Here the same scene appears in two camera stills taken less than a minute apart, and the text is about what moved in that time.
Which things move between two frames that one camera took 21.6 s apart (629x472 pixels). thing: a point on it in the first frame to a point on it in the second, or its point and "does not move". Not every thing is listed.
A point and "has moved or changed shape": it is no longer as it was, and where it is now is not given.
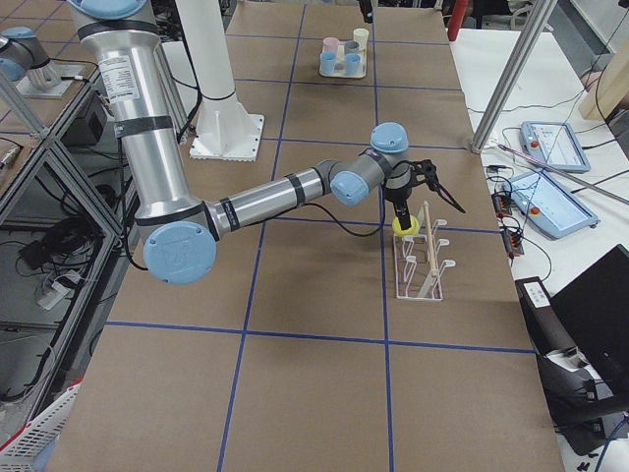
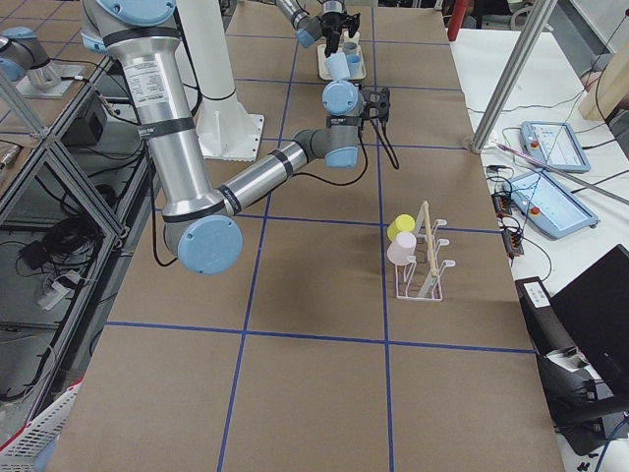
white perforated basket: [28, 451] does not move
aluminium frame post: [541, 13] does not move
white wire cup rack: [418, 271] does not move
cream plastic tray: [348, 62] does not move
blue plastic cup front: [327, 62] to [354, 63]
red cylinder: [456, 20] does not move
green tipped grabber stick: [566, 170] does not move
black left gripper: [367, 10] to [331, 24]
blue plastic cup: [353, 63] to [337, 67]
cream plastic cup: [361, 35] to [354, 38]
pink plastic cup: [330, 43] has moved or changed shape
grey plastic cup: [351, 47] does not move
